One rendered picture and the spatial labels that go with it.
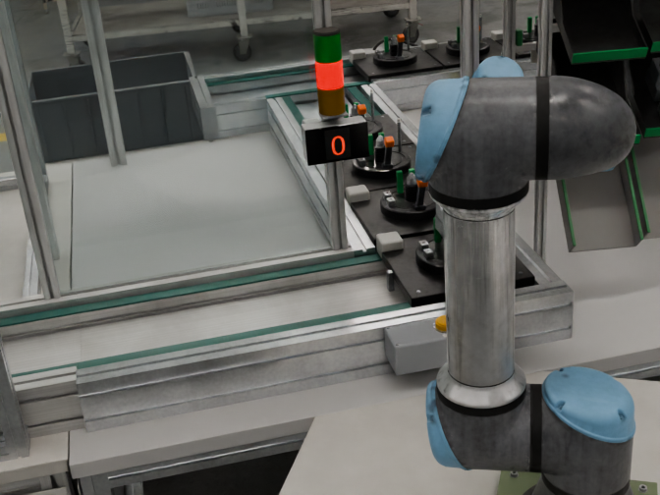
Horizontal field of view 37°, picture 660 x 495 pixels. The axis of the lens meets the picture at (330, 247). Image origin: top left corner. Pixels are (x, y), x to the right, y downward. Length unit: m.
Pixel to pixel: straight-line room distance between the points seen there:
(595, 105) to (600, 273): 1.04
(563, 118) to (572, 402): 0.39
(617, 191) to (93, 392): 1.04
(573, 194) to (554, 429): 0.75
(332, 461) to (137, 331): 0.50
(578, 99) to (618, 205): 0.88
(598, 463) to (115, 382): 0.81
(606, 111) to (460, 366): 0.37
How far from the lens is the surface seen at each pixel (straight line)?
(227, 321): 1.87
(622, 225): 1.94
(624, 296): 2.03
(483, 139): 1.07
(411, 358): 1.68
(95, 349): 1.86
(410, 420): 1.66
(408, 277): 1.85
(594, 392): 1.31
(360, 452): 1.60
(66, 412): 1.74
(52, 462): 1.71
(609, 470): 1.33
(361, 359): 1.74
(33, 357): 1.88
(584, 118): 1.08
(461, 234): 1.15
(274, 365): 1.71
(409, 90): 3.04
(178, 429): 1.70
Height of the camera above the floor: 1.86
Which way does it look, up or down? 27 degrees down
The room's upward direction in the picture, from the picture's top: 5 degrees counter-clockwise
